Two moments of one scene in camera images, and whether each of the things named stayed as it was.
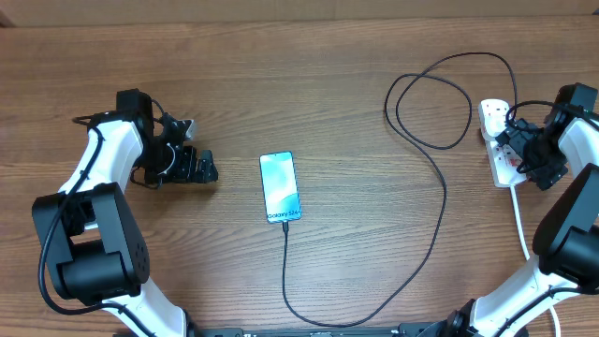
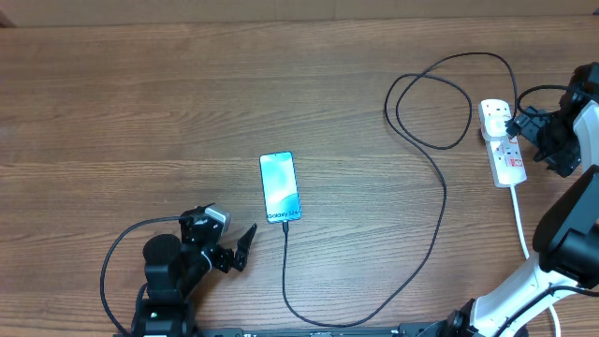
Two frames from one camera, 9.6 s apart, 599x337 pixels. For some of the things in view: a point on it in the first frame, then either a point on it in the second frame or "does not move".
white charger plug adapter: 492,124 does not move
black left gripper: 185,171 → 224,260
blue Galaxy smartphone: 280,186 does not move
